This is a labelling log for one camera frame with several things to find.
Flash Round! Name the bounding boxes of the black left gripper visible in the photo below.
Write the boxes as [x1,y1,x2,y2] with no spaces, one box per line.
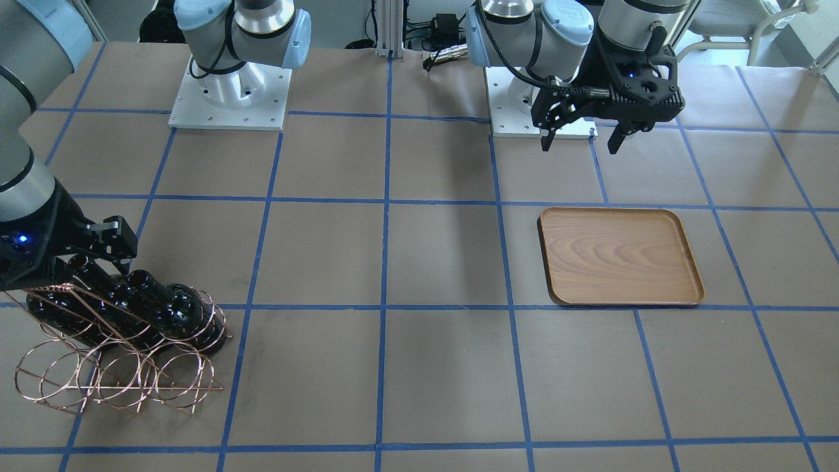
[530,39,686,155]

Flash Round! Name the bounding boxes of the wooden rectangular tray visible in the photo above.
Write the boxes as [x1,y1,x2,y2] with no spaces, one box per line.
[537,206,705,307]

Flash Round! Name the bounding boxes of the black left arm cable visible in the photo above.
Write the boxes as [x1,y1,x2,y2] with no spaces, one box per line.
[473,0,591,99]

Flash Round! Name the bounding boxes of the dark wine bottle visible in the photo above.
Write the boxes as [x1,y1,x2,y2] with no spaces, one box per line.
[126,269,227,356]
[26,292,108,346]
[76,260,164,353]

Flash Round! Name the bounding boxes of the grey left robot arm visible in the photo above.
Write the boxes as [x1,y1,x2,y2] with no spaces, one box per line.
[465,1,690,153]

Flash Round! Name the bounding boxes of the copper wire bottle basket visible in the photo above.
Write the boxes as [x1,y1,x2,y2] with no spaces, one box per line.
[13,283,225,415]

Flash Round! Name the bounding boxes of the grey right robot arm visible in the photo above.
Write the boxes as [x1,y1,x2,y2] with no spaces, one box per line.
[1,1,312,290]

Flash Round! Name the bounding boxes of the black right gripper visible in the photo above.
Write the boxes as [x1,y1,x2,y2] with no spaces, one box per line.
[1,183,138,289]

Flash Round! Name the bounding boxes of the aluminium frame post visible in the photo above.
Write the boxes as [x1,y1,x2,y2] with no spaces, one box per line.
[374,0,408,62]

